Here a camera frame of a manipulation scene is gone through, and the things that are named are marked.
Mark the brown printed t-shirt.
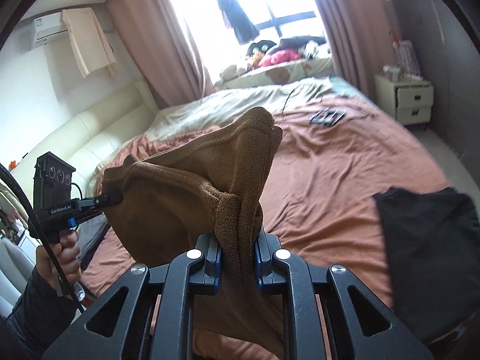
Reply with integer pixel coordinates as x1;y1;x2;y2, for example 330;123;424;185
103;107;283;359

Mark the folded grey clothes stack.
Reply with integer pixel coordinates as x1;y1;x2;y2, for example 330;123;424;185
77;214;110;271

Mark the person left hand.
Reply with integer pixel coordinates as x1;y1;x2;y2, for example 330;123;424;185
36;231;81;290

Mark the cream padded headboard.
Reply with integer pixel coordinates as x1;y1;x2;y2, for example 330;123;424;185
12;80;159;198

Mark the rust orange bed blanket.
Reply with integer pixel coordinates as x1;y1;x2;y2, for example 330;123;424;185
79;95;453;360

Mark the beige bed sheet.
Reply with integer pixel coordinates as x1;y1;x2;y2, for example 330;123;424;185
145;76;369;141

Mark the folded black garment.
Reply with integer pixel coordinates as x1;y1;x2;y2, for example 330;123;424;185
373;188;479;343

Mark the beige teddy bear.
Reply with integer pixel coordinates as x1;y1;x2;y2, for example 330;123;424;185
220;64;248;82

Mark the left pink curtain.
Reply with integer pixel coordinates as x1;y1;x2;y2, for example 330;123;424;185
106;0;215;108

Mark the pink curtain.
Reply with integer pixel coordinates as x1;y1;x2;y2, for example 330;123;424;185
106;0;215;108
314;0;396;100

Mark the bear print pillow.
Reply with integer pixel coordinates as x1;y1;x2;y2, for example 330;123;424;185
214;55;335;90

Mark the pink plush toy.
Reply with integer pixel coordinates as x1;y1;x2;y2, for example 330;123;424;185
258;49;302;68

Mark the black owl plush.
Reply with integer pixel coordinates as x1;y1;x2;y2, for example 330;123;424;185
246;40;278;57

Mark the white bedside cabinet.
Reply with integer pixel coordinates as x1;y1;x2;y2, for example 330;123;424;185
374;75;434;126

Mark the white rack on cabinet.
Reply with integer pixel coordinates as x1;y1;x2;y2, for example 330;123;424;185
389;31;423;80

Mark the dark hanging garment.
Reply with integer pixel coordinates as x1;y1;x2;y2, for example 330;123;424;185
216;0;260;45

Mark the right pink curtain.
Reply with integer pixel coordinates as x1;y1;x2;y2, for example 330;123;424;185
314;0;396;100

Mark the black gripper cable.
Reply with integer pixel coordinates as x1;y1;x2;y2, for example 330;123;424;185
0;162;87;314

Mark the black frame on bed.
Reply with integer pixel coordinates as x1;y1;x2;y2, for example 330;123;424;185
310;107;346;127

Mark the white wall air conditioner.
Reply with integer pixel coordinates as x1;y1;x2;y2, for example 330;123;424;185
31;11;68;49

